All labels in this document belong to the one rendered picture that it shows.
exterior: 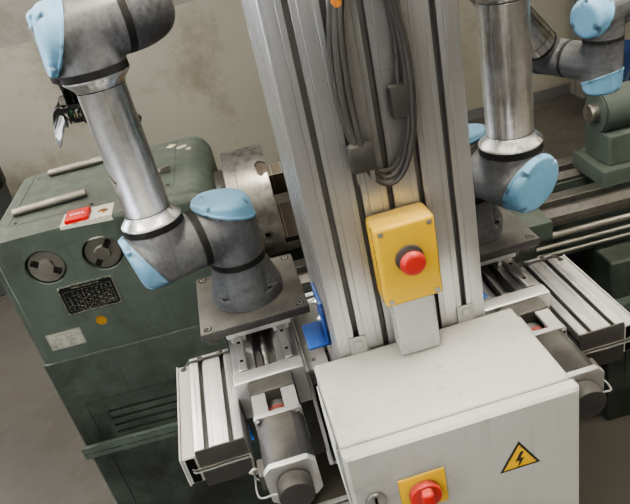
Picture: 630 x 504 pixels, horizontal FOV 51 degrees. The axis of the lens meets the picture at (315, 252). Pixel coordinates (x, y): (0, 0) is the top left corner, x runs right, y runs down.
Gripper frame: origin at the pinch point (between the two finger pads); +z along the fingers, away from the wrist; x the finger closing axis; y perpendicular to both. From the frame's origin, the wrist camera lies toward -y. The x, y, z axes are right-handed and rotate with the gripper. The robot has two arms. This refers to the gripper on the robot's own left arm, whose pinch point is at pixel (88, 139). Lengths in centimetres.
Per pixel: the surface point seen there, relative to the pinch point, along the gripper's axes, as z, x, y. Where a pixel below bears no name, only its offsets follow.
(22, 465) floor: 155, -72, -23
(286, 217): 36, 47, 12
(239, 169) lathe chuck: 16.7, 36.1, 8.2
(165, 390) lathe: 69, -3, 32
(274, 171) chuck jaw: 19, 45, 11
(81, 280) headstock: 28.3, -13.3, 20.0
